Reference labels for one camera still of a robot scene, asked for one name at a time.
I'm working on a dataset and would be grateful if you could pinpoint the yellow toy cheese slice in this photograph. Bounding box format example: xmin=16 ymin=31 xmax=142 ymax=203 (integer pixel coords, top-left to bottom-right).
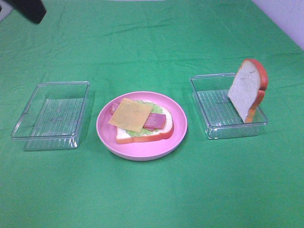
xmin=108 ymin=97 xmax=153 ymax=133

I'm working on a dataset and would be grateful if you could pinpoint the green tablecloth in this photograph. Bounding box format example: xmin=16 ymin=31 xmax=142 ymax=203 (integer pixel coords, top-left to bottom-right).
xmin=0 ymin=0 xmax=304 ymax=228

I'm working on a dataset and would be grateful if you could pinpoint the clear plastic tray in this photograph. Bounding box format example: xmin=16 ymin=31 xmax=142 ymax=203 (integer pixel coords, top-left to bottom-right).
xmin=190 ymin=73 xmax=268 ymax=139
xmin=11 ymin=81 xmax=90 ymax=151

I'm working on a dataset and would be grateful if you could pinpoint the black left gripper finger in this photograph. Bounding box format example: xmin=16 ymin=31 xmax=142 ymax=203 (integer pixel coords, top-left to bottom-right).
xmin=4 ymin=0 xmax=47 ymax=24

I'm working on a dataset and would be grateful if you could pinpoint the toy bread slice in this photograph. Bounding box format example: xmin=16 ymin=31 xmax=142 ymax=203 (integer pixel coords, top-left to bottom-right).
xmin=228 ymin=58 xmax=268 ymax=123
xmin=116 ymin=106 xmax=174 ymax=144

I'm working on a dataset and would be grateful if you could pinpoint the pink round plate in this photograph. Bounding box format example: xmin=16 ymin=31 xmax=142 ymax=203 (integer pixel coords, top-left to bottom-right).
xmin=96 ymin=91 xmax=188 ymax=161

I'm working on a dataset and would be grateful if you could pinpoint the clear right plastic tray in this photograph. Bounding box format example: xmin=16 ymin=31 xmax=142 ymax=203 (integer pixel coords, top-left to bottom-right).
xmin=190 ymin=73 xmax=268 ymax=139

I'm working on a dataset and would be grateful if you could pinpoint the green toy lettuce leaf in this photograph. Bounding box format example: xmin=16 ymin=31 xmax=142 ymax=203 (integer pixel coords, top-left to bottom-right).
xmin=125 ymin=100 xmax=164 ymax=137

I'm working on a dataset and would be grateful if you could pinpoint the clear left plastic tray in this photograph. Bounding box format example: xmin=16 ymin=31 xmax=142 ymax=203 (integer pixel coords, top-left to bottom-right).
xmin=11 ymin=81 xmax=90 ymax=151

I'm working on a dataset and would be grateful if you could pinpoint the toy bacon strip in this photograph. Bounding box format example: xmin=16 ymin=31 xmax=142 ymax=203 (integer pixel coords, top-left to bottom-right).
xmin=109 ymin=102 xmax=157 ymax=132
xmin=143 ymin=113 xmax=166 ymax=131

